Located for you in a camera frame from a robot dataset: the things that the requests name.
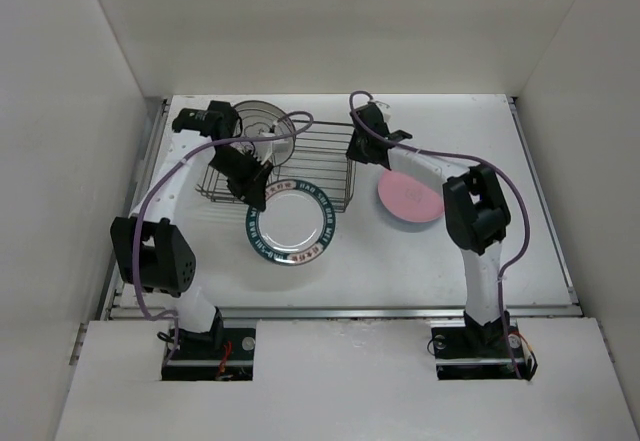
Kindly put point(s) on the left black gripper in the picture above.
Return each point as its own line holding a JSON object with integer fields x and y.
{"x": 252, "y": 188}

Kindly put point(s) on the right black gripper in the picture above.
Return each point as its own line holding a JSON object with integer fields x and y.
{"x": 353, "y": 151}

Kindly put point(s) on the black wire dish rack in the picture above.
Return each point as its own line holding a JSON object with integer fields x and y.
{"x": 320, "y": 158}

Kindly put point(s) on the white plate with grey pattern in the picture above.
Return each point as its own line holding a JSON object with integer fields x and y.
{"x": 262, "y": 119}

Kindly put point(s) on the pink plastic plate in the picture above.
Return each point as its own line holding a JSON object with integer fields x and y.
{"x": 407, "y": 199}

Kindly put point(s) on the teal rimmed white plate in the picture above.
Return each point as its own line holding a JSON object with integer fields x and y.
{"x": 297, "y": 225}

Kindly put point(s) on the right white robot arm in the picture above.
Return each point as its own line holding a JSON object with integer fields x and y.
{"x": 475, "y": 209}

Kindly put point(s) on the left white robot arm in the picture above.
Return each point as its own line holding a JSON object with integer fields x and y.
{"x": 151, "y": 251}

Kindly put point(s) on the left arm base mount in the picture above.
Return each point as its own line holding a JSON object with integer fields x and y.
{"x": 229, "y": 358}

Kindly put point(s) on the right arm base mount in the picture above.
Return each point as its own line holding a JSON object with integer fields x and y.
{"x": 456, "y": 359}

